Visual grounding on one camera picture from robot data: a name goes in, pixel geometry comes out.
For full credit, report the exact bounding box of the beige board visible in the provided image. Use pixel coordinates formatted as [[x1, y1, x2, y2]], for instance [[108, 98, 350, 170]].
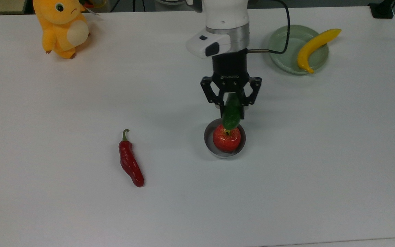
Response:
[[0, 0, 28, 15]]

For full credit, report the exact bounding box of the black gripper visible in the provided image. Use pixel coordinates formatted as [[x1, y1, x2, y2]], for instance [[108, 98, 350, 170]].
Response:
[[200, 48, 262, 120]]

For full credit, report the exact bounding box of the red chili pepper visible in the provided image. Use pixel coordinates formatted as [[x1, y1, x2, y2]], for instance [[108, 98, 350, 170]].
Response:
[[118, 129, 145, 188]]

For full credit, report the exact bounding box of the black clamp block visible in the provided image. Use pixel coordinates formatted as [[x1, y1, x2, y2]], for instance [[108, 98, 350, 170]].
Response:
[[368, 0, 395, 19]]

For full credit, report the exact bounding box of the green cucumber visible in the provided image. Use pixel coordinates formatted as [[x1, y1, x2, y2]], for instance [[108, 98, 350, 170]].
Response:
[[222, 92, 242, 131]]

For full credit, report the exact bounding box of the pale green plate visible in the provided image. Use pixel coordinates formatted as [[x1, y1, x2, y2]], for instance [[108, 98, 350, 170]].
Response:
[[268, 25, 330, 75]]

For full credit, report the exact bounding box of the orange plush toy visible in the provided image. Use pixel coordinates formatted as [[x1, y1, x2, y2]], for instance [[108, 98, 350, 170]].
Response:
[[33, 0, 91, 59]]

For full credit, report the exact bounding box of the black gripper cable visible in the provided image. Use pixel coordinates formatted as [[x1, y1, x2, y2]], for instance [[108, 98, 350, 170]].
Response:
[[247, 0, 291, 55]]

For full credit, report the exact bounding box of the small grey bowl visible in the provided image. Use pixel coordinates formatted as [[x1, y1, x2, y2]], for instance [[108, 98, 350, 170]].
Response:
[[204, 118, 246, 159]]

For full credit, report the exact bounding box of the yellow banana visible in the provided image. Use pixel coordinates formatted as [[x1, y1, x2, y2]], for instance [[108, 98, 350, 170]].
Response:
[[297, 28, 342, 74]]

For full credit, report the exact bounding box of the orange object with tag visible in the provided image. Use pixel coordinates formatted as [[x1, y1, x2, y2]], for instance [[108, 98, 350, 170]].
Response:
[[80, 0, 107, 16]]

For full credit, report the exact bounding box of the red apple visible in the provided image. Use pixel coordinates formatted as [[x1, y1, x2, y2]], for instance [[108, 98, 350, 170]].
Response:
[[213, 124, 241, 153]]

